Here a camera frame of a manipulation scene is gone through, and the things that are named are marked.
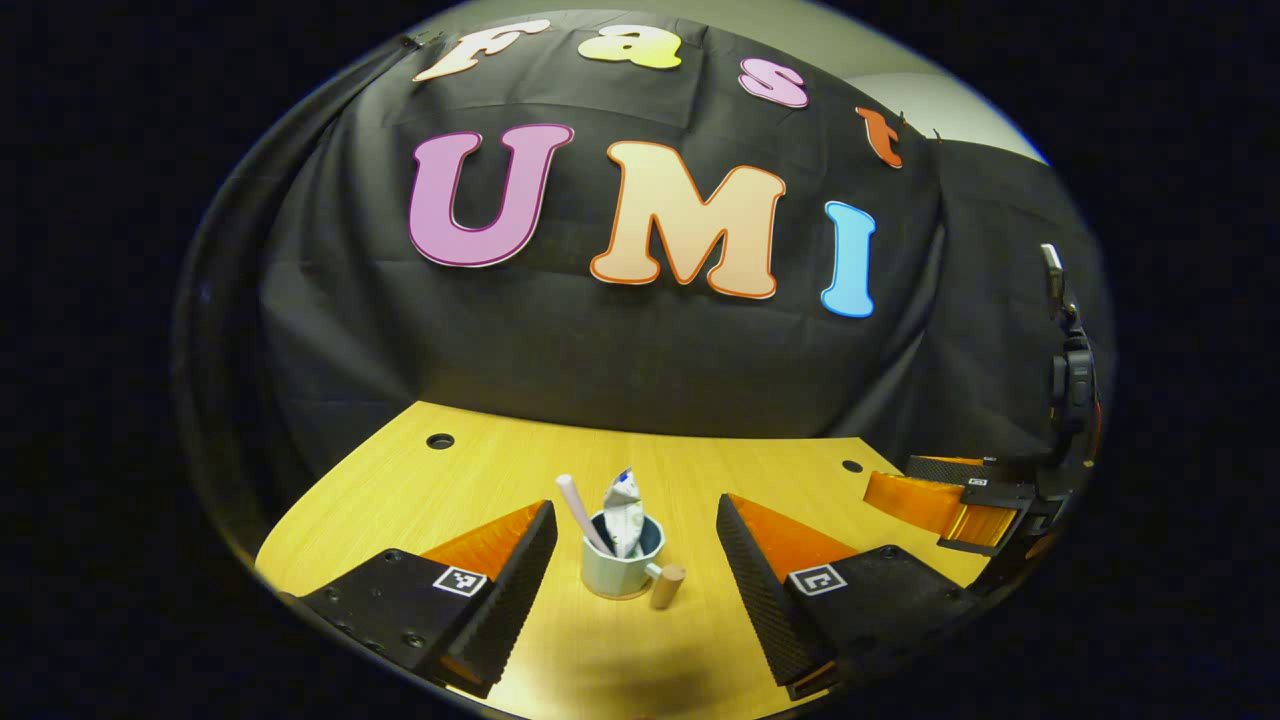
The white toothbrush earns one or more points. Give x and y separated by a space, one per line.
580 510

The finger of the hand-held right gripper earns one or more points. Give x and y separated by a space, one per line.
930 505
950 468

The black backdrop cloth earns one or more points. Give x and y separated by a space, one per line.
600 350

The wooden desktop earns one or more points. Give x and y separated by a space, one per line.
450 480

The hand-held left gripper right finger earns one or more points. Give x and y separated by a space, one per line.
760 600

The white toothpaste tube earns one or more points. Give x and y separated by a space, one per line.
624 515

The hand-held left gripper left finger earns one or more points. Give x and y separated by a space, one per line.
515 600

